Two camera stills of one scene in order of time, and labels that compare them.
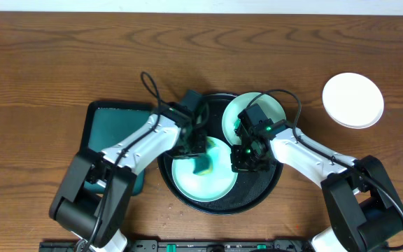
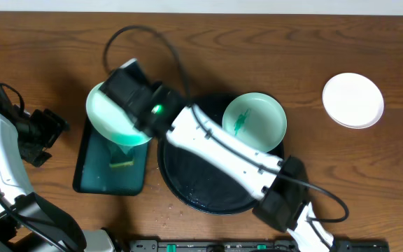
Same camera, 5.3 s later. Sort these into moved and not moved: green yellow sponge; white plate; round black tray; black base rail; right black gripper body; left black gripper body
Moved: left black gripper body; green yellow sponge; right black gripper body
Not moved: black base rail; round black tray; white plate
